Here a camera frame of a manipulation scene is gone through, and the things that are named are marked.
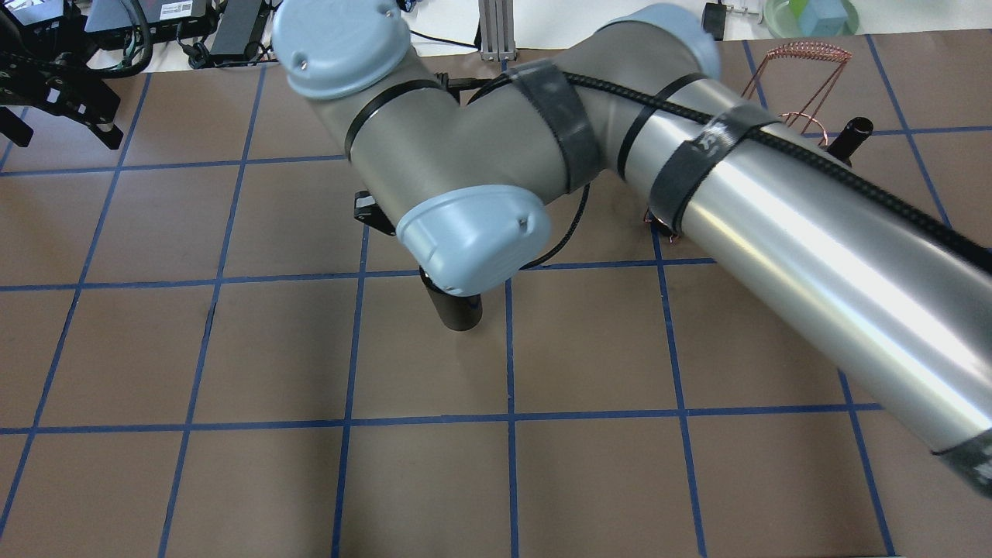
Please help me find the copper wire wine rack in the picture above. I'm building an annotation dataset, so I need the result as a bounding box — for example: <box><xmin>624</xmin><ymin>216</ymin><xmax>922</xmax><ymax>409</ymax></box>
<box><xmin>644</xmin><ymin>40</ymin><xmax>853</xmax><ymax>241</ymax></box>

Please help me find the black gripper over rack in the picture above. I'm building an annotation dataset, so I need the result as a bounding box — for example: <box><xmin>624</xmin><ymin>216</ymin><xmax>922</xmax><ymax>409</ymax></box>
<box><xmin>353</xmin><ymin>190</ymin><xmax>397</xmax><ymax>237</ymax></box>

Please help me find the robot arm over wine rack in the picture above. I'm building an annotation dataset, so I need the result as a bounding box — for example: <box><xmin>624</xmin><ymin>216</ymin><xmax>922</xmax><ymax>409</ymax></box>
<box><xmin>272</xmin><ymin>1</ymin><xmax>990</xmax><ymax>497</ymax></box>

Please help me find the dark wine bottle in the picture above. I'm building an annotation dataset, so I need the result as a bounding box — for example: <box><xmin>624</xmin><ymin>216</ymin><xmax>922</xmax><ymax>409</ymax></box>
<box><xmin>418</xmin><ymin>267</ymin><xmax>484</xmax><ymax>332</ymax></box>

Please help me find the aluminium frame post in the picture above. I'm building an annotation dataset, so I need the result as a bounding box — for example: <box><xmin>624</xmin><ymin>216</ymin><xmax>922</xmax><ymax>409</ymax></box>
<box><xmin>478</xmin><ymin>0</ymin><xmax>518</xmax><ymax>61</ymax></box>

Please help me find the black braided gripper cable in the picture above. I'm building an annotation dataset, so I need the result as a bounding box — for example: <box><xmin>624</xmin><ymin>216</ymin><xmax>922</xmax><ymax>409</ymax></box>
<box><xmin>465</xmin><ymin>70</ymin><xmax>992</xmax><ymax>272</ymax></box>

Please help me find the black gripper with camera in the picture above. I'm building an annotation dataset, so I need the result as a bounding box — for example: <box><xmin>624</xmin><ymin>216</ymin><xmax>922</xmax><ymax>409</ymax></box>
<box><xmin>0</xmin><ymin>47</ymin><xmax>125</xmax><ymax>150</ymax></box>

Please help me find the black power brick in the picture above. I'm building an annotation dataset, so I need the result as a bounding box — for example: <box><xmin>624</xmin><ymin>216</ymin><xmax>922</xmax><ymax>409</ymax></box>
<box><xmin>209</xmin><ymin>1</ymin><xmax>270</xmax><ymax>64</ymax></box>

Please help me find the black power adapter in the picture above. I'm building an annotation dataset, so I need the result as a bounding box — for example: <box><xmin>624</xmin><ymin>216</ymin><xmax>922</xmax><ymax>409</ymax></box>
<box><xmin>701</xmin><ymin>1</ymin><xmax>729</xmax><ymax>41</ymax></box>

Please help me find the green bowl with blocks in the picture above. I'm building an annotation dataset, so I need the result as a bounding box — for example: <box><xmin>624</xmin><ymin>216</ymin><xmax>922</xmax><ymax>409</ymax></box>
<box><xmin>763</xmin><ymin>1</ymin><xmax>860</xmax><ymax>38</ymax></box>

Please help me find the dark bottle in rack outer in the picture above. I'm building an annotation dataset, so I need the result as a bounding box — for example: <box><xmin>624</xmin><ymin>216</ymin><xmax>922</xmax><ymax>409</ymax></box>
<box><xmin>825</xmin><ymin>116</ymin><xmax>875</xmax><ymax>168</ymax></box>

